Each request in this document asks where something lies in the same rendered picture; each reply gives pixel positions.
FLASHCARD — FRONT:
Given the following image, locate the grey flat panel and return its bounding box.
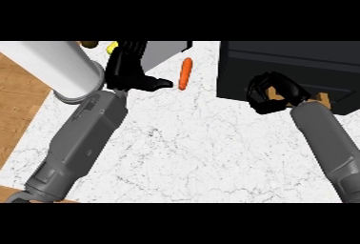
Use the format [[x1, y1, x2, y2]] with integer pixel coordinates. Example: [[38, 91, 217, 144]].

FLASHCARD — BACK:
[[137, 40, 195, 74]]

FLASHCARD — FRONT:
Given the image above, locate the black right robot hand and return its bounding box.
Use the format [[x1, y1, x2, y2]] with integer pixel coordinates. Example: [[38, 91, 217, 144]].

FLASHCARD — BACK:
[[245, 71, 313, 115]]

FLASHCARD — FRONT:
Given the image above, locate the brown object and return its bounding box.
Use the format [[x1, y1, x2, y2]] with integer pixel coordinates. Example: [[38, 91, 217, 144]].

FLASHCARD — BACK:
[[77, 40, 102, 50]]

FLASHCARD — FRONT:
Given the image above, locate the white cup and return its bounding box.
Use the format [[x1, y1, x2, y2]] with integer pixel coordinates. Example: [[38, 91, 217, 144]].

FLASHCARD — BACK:
[[0, 40, 106, 105]]

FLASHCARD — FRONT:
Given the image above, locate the black drawer cabinet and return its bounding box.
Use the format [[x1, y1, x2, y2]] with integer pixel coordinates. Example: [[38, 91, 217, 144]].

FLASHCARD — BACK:
[[215, 40, 360, 116]]

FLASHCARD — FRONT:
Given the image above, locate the wooden drawer handle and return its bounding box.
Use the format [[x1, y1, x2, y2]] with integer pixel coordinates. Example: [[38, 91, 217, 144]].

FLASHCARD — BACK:
[[266, 87, 333, 111]]

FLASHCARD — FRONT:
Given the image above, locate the yellow object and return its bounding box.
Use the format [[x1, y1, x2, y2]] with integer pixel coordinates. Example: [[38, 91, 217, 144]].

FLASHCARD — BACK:
[[105, 41, 119, 55]]

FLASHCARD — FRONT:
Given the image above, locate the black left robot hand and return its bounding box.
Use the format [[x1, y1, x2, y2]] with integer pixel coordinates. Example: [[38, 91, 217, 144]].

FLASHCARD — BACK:
[[105, 40, 174, 93]]

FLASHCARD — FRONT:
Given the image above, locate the orange carrot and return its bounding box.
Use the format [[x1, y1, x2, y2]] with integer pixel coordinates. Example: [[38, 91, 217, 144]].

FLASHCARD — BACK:
[[177, 57, 195, 92]]

